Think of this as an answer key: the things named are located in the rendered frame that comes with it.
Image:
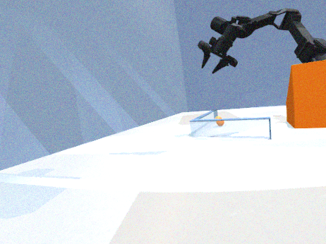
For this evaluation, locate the clear low corner walls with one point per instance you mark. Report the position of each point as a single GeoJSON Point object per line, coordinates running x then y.
{"type": "Point", "coordinates": [253, 129]}

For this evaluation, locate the light blue flat bar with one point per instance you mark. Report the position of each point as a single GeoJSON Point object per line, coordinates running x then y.
{"type": "Point", "coordinates": [230, 119]}

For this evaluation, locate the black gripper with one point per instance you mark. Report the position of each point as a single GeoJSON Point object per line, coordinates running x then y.
{"type": "Point", "coordinates": [221, 47]}

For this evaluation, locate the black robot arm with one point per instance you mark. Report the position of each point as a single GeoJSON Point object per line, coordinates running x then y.
{"type": "Point", "coordinates": [309, 49]}

